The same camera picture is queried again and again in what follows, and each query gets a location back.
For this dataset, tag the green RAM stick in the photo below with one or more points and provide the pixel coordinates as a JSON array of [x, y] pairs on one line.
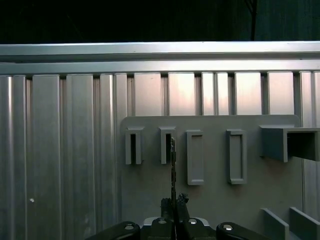
[[173, 175]]

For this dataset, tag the grey parts rack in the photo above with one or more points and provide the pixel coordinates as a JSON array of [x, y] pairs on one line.
[[145, 190]]

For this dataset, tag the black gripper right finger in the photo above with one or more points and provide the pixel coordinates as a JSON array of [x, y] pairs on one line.
[[185, 227]]

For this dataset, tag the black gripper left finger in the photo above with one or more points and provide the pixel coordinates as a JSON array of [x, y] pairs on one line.
[[161, 230]]

